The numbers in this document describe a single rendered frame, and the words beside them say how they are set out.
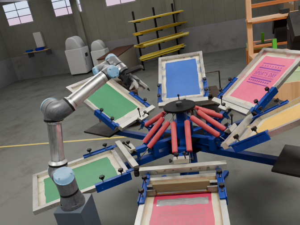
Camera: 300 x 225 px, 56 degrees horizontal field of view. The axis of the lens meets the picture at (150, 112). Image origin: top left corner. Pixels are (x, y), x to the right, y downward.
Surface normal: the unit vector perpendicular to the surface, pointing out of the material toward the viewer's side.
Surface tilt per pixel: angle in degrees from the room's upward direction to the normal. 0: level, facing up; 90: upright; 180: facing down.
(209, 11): 90
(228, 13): 90
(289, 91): 90
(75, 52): 90
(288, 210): 0
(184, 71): 32
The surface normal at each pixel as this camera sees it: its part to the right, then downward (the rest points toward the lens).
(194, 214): -0.18, -0.92
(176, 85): -0.22, -0.58
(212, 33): -0.18, 0.39
